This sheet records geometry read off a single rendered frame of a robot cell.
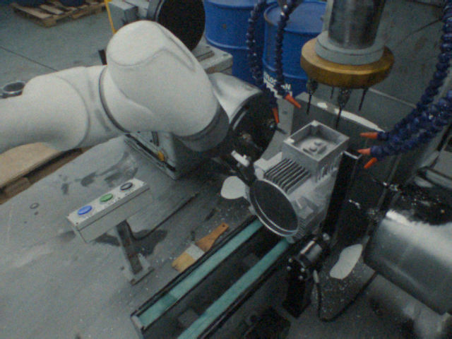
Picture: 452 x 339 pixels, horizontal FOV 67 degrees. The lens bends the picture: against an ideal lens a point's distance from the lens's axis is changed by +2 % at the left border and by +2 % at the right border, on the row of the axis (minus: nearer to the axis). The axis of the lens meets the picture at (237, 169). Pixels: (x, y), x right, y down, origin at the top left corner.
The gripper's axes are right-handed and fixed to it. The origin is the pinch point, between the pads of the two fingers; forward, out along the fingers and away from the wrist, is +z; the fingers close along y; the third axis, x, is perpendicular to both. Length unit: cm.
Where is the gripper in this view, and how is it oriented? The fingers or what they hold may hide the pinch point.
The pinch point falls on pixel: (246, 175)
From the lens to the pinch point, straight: 75.3
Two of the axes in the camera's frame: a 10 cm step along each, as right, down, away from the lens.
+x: -6.1, 7.9, -1.2
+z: 3.5, 4.0, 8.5
